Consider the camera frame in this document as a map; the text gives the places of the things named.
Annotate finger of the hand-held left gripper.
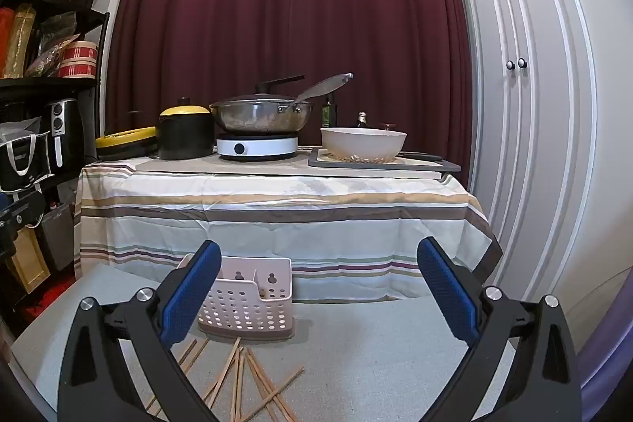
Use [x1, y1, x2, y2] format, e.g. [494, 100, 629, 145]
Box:
[0, 189, 46, 232]

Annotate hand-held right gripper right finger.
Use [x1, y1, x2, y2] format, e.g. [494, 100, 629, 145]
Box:
[417, 237, 584, 422]

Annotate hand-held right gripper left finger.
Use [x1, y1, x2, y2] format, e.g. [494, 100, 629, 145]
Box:
[58, 240, 223, 422]

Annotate white perforated plastic basket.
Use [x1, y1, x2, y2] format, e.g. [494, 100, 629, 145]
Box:
[176, 254, 296, 341]

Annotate pile of wooden chopsticks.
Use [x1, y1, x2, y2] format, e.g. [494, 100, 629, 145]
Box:
[146, 335, 305, 422]

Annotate grey bin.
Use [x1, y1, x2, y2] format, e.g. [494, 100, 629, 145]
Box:
[40, 204, 75, 272]

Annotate red rug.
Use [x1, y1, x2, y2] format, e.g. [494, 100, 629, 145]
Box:
[15, 264, 76, 304]

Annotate black air fryer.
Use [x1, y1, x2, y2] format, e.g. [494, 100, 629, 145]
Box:
[45, 98, 80, 170]

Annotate striped tablecloth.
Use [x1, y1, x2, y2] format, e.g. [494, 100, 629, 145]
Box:
[74, 152, 502, 301]

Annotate yellow black flat pan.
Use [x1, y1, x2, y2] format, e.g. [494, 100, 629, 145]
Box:
[95, 127, 160, 161]

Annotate grey tray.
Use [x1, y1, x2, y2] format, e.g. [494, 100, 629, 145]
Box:
[308, 146, 462, 172]

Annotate beige table mat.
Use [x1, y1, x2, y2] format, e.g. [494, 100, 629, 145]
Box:
[135, 145, 446, 180]

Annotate black metal shelf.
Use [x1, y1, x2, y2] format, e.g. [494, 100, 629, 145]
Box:
[0, 0, 110, 304]

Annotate colourful snack packet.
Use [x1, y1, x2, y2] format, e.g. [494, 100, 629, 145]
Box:
[25, 39, 82, 78]

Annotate black pot with yellow lid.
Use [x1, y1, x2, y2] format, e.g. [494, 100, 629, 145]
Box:
[158, 97, 214, 160]

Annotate white induction cooker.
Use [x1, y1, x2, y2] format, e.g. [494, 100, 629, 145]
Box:
[216, 132, 300, 162]

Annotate red striped round tin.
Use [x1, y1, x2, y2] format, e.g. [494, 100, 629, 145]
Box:
[58, 40, 98, 79]

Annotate white wardrobe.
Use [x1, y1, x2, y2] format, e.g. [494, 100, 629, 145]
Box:
[438, 0, 633, 314]

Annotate white bowl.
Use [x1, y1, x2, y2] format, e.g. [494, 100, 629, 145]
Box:
[320, 127, 407, 163]

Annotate gold package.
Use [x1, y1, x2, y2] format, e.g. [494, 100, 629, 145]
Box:
[4, 4, 38, 79]

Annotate red package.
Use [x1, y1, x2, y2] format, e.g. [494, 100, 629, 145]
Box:
[0, 7, 15, 79]

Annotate woven placemat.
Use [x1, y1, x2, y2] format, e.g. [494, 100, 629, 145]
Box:
[318, 150, 411, 166]

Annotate steel frying pan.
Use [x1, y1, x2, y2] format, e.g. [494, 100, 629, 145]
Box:
[209, 73, 354, 137]

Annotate dark snack bag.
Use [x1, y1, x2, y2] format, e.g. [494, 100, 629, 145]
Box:
[40, 13, 80, 52]

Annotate green olive oil bottle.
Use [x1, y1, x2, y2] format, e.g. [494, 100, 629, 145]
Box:
[320, 93, 336, 129]

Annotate dark red curtain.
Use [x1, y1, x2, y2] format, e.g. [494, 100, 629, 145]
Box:
[106, 0, 473, 195]

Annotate black tote bag white handles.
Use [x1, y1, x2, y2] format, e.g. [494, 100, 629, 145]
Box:
[0, 118, 55, 193]

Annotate black handled knife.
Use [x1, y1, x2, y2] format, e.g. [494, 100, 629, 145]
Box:
[398, 150, 443, 162]

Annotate pan lid with black handle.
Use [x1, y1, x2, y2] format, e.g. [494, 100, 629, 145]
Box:
[214, 75, 313, 106]

